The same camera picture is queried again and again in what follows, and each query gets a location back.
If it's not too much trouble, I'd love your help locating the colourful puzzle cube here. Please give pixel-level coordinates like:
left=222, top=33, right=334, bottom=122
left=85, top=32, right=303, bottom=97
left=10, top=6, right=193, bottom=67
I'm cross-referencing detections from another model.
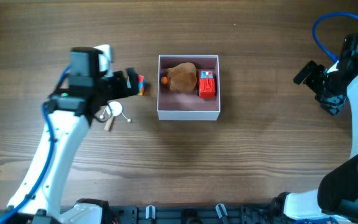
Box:
left=127, top=75, right=145, bottom=96

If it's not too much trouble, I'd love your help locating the white wooden rattle drum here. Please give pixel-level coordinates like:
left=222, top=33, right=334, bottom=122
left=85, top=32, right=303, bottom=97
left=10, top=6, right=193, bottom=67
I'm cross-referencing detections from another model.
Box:
left=99, top=101, right=132, bottom=131

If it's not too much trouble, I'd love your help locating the left blue cable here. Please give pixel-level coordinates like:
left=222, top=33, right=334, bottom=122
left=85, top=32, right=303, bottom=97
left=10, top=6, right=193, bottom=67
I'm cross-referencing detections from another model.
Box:
left=0, top=63, right=73, bottom=224

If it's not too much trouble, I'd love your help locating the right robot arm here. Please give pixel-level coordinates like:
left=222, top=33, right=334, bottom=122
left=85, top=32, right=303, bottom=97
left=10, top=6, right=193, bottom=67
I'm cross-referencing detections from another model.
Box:
left=270, top=33, right=358, bottom=223

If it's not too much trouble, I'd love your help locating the brown plush toy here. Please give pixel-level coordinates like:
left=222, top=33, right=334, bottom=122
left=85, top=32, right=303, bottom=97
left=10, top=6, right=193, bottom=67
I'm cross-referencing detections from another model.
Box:
left=160, top=62, right=198, bottom=92

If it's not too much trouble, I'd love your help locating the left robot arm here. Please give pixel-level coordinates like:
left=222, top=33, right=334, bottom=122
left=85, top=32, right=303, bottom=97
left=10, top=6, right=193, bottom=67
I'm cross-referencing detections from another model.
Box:
left=0, top=44, right=139, bottom=223

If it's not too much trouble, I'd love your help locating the pink white open box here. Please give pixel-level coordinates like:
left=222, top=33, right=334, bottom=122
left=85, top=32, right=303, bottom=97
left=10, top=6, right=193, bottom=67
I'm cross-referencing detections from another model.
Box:
left=157, top=55, right=221, bottom=121

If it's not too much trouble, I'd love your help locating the red toy car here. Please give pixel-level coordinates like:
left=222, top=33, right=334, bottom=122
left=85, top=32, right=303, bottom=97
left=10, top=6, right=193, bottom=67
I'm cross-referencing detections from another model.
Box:
left=197, top=70, right=216, bottom=99

